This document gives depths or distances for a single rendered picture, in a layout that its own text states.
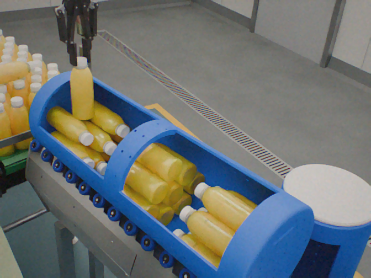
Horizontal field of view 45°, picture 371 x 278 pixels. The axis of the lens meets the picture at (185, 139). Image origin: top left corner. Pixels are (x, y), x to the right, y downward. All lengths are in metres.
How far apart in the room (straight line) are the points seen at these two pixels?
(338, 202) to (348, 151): 2.30
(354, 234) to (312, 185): 0.19
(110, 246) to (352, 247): 0.70
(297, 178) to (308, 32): 3.84
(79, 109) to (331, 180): 0.80
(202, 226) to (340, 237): 0.44
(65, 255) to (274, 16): 4.21
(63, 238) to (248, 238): 1.02
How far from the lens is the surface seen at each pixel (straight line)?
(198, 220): 1.07
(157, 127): 1.18
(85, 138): 1.37
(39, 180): 1.63
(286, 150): 3.48
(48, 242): 2.62
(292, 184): 1.38
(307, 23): 5.15
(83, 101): 1.40
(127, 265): 1.32
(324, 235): 1.32
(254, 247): 0.93
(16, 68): 1.77
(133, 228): 1.26
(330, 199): 1.37
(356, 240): 1.37
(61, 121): 1.44
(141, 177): 1.18
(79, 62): 1.36
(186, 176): 1.22
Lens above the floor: 1.85
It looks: 33 degrees down
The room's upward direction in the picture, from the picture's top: 5 degrees clockwise
